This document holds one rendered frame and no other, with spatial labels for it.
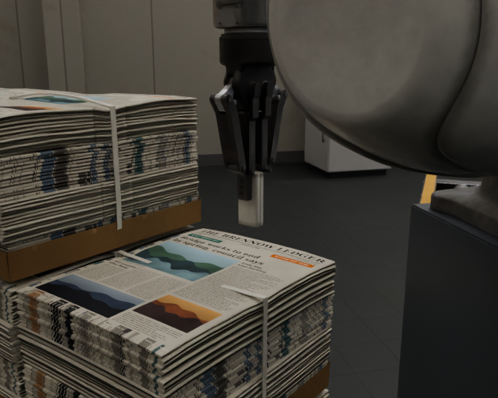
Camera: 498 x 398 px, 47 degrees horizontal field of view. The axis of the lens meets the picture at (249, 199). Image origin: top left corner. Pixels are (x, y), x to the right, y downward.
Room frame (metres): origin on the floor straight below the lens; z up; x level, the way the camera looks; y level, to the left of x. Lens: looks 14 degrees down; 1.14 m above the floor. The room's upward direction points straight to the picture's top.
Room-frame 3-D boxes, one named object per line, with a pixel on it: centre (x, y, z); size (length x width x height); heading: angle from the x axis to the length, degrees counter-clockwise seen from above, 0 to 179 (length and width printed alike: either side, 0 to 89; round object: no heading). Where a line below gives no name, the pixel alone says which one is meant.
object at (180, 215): (1.04, 0.25, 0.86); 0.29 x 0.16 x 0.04; 51
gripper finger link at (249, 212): (0.70, 0.00, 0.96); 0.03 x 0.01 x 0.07; 53
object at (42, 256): (0.87, 0.39, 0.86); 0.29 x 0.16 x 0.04; 51
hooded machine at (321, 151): (5.52, -0.95, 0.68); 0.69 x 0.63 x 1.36; 103
